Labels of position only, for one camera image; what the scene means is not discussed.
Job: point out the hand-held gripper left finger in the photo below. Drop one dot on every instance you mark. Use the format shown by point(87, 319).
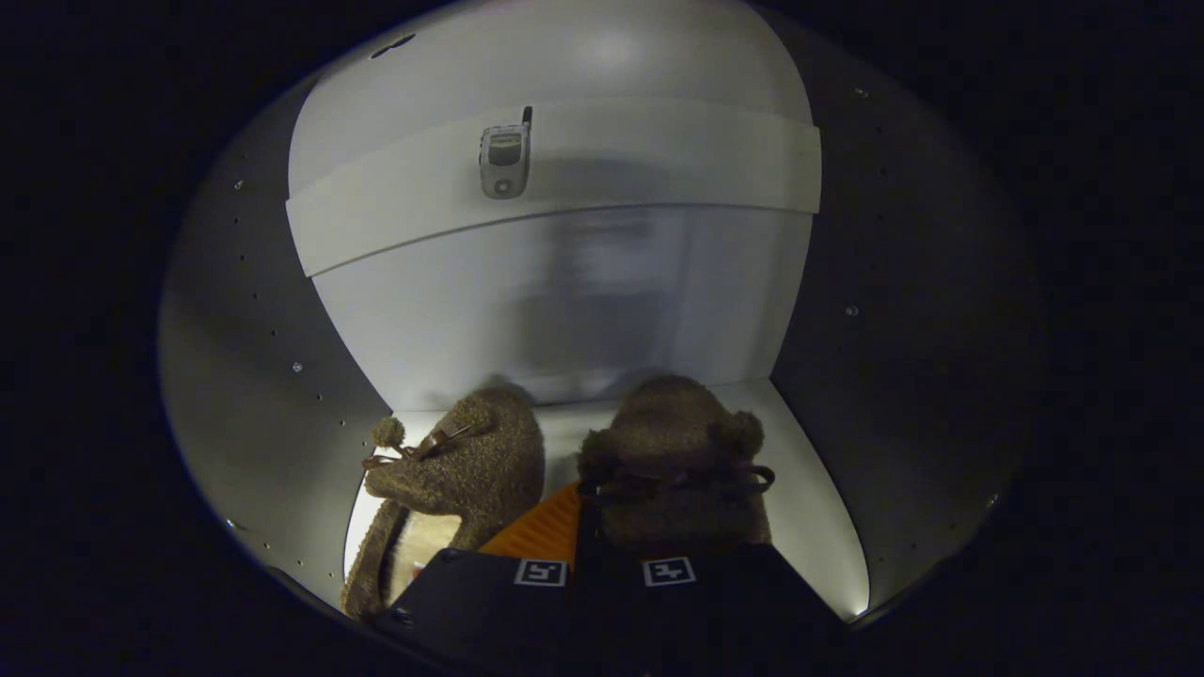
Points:
point(489, 611)

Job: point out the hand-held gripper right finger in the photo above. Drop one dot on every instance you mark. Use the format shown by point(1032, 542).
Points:
point(734, 611)

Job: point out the brown fluffy shoe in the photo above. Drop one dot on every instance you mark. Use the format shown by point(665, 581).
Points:
point(470, 470)
point(673, 442)

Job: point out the dark grey shoe cabinet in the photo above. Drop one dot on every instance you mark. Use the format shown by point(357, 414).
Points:
point(235, 329)

